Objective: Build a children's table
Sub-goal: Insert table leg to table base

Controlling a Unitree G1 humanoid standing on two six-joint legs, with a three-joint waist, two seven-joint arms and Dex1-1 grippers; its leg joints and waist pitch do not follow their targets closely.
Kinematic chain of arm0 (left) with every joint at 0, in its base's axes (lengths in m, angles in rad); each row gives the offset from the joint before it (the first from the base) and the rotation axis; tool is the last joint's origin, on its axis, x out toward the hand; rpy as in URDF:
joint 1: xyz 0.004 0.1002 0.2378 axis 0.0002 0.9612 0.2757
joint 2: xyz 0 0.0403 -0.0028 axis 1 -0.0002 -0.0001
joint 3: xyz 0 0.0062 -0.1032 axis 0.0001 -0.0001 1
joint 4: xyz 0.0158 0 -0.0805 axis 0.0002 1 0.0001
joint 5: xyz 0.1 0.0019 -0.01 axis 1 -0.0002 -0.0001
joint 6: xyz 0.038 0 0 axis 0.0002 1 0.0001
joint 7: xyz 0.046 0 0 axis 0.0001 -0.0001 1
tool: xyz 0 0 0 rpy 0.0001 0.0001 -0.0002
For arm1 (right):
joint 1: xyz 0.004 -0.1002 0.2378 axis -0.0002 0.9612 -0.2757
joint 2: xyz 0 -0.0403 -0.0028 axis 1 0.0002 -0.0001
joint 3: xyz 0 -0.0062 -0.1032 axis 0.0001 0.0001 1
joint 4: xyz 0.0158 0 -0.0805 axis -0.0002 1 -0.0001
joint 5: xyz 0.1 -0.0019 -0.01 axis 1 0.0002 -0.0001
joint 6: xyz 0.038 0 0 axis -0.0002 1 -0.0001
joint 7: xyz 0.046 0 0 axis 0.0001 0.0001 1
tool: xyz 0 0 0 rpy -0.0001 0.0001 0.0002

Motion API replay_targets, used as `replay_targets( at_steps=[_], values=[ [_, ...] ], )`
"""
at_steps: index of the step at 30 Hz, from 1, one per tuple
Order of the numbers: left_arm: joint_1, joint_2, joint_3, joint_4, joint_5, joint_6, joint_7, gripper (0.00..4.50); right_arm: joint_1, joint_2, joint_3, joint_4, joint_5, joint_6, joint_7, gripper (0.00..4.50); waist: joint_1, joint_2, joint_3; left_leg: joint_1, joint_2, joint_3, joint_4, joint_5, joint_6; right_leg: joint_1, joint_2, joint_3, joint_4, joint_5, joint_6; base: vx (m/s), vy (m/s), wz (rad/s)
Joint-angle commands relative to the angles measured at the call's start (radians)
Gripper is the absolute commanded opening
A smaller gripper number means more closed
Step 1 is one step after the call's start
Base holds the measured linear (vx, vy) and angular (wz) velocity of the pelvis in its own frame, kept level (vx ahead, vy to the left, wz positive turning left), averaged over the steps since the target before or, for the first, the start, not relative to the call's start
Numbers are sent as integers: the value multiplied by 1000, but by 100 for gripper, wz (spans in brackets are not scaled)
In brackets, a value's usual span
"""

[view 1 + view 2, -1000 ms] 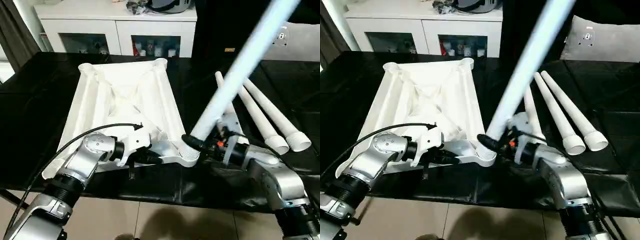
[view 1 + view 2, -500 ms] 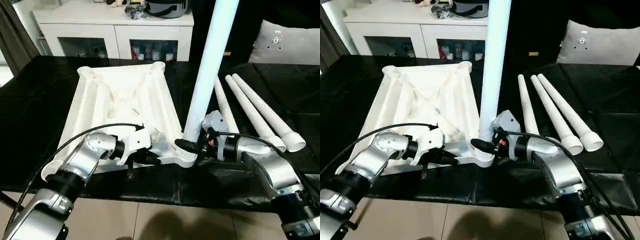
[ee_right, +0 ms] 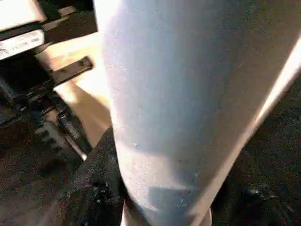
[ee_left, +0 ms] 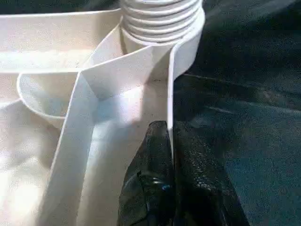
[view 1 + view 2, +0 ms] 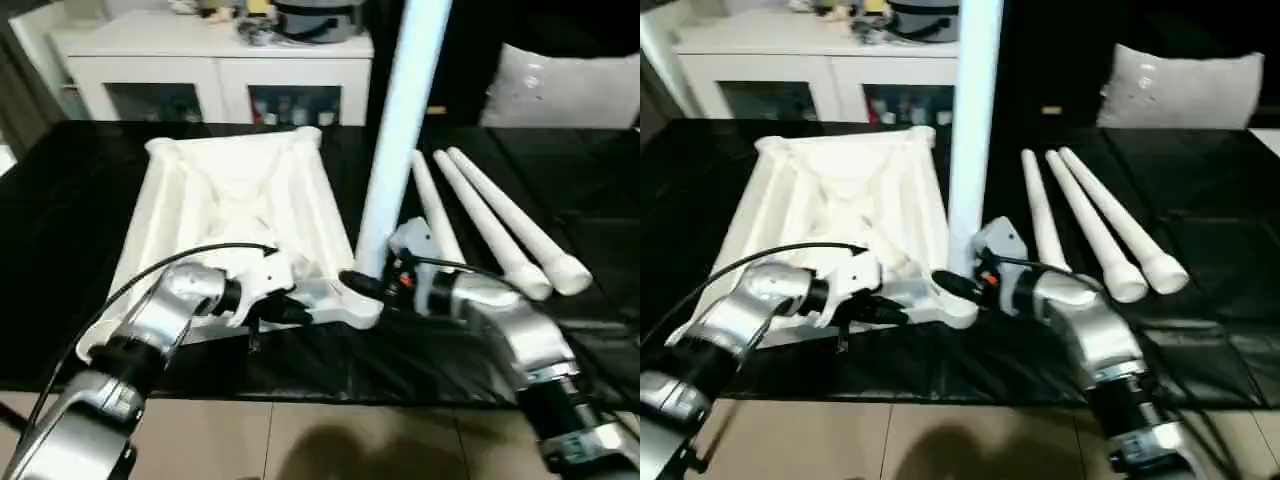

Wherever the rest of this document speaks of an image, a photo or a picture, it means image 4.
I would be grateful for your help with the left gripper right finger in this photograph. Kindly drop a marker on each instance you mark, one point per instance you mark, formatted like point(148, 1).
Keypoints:
point(202, 188)

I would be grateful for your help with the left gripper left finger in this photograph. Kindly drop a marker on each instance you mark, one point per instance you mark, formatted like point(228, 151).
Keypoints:
point(148, 188)

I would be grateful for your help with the white plastic table top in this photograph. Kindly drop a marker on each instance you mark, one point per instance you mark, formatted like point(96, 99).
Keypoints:
point(47, 141)

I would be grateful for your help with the white plastic table leg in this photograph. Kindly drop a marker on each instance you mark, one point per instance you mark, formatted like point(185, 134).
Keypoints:
point(160, 19)

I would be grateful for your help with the black work mat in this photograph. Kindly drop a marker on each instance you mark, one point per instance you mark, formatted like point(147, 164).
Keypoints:
point(254, 117)

